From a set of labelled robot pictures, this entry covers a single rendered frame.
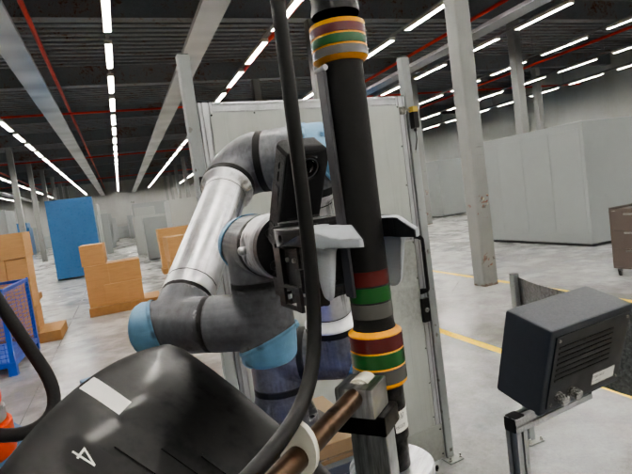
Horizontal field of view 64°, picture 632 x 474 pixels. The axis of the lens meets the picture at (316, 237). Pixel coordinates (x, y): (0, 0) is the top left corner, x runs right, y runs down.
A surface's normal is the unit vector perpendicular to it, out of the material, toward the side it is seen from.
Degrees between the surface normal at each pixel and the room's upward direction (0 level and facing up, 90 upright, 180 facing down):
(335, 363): 104
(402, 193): 90
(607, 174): 90
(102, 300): 90
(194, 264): 43
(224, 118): 90
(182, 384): 37
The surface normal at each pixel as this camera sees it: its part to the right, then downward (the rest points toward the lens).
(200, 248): 0.21, -0.72
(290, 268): -0.89, 0.15
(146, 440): 0.53, -0.79
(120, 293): 0.39, 0.02
